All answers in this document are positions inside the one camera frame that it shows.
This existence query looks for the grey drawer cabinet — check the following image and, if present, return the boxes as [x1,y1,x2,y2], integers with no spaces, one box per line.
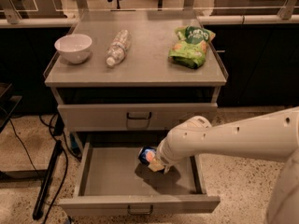
[45,10,227,146]

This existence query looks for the grey top drawer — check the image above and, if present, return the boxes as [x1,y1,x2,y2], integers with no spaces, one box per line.
[58,103,218,132]

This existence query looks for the blue pepsi can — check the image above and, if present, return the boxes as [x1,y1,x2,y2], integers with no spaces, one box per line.
[138,147,156,165]

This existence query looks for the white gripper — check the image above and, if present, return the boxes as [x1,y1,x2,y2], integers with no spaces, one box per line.
[149,138,192,174]

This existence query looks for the dark side table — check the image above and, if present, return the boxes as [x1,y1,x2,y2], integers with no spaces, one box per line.
[0,83,22,132]

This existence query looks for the black floor cable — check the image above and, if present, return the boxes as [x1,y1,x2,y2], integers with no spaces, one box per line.
[38,113,82,224]

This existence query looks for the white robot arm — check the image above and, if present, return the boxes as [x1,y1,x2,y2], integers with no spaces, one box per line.
[149,107,299,224]

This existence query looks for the clear plastic water bottle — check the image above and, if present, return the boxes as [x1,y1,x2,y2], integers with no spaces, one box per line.
[106,30,131,67]

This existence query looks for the open grey middle drawer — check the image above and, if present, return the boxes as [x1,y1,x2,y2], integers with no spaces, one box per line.
[59,132,221,216]

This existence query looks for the green chip bag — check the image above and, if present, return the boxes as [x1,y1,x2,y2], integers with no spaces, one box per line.
[168,26,216,69]

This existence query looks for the black floor stand bar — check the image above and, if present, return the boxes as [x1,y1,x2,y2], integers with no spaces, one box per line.
[33,140,62,220]

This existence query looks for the white ceramic bowl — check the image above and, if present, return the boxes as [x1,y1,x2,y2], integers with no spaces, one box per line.
[54,34,93,63]

